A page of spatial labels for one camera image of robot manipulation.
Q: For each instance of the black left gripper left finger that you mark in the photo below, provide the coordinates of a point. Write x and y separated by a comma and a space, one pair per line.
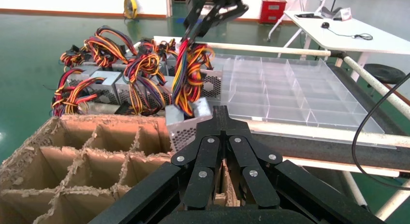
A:
205, 158

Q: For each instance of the red metal cabinet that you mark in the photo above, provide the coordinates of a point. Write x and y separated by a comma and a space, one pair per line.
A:
272, 12

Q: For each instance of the white cart leg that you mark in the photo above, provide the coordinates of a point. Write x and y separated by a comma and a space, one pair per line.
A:
394, 201
354, 189

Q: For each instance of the black round stool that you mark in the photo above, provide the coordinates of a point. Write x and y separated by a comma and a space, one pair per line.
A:
384, 73

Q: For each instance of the white rail pipe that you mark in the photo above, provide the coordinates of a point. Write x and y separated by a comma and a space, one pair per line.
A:
272, 49
336, 167
320, 133
378, 86

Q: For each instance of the white office table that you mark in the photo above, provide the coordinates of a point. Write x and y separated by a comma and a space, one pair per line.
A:
339, 40

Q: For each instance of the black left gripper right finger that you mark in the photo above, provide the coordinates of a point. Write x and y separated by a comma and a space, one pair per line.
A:
250, 165

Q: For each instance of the white label card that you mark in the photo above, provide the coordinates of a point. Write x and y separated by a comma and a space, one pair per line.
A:
346, 14

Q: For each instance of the yellow floor fan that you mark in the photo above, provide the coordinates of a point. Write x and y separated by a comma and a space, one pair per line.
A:
126, 7

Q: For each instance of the black flat device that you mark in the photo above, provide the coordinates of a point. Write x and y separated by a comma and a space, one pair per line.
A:
307, 15

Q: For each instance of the cardboard box with dividers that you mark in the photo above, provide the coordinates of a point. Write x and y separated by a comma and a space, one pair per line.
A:
64, 165

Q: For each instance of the dark desk object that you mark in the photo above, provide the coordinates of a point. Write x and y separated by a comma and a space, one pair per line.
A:
330, 12

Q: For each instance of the clear plastic divider tray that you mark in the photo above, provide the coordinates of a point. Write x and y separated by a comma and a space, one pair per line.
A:
275, 97

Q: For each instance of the black computer mouse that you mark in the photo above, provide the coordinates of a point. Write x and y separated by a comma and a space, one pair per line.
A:
325, 25

